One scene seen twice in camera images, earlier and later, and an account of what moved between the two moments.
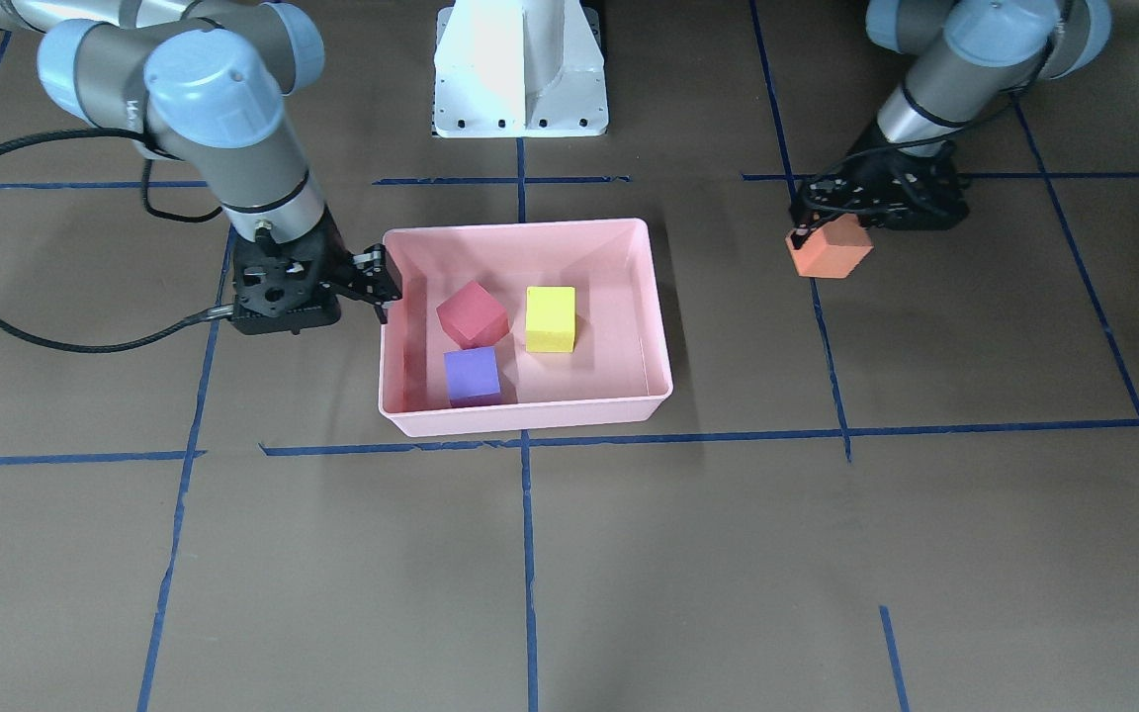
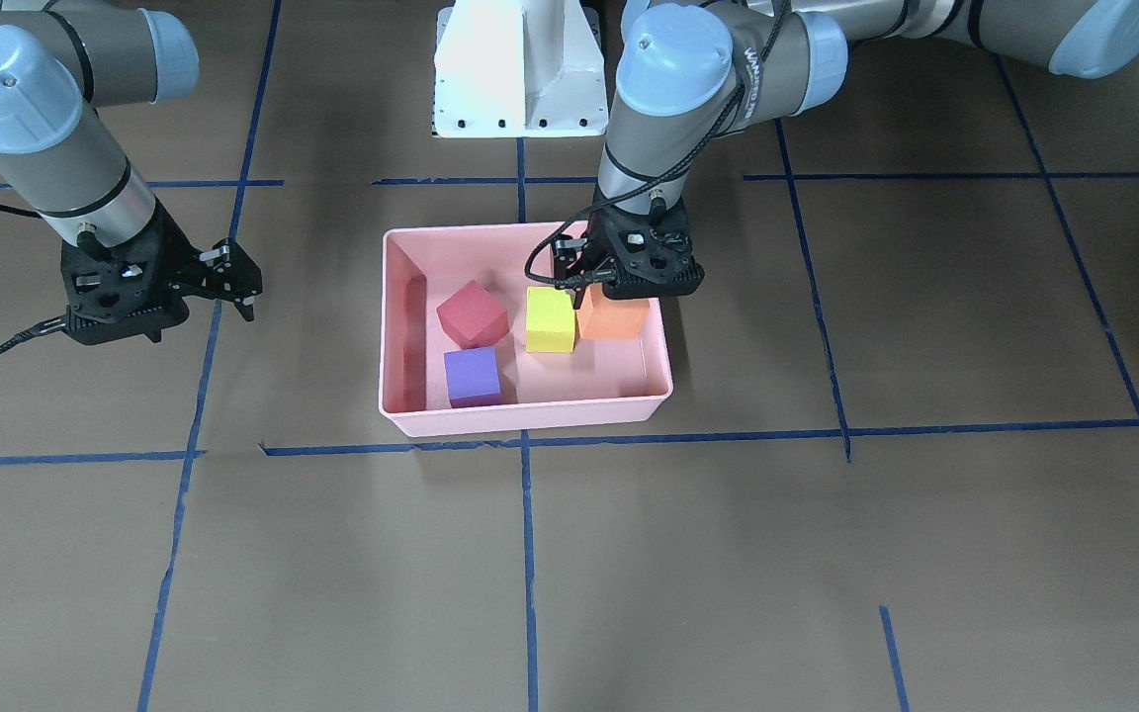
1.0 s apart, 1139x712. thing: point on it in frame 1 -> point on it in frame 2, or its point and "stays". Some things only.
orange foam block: (833, 250) -> (604, 317)
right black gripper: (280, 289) -> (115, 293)
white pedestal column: (519, 68) stays
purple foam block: (473, 376) stays
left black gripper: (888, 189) -> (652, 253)
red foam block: (474, 315) stays
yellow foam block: (551, 314) stays
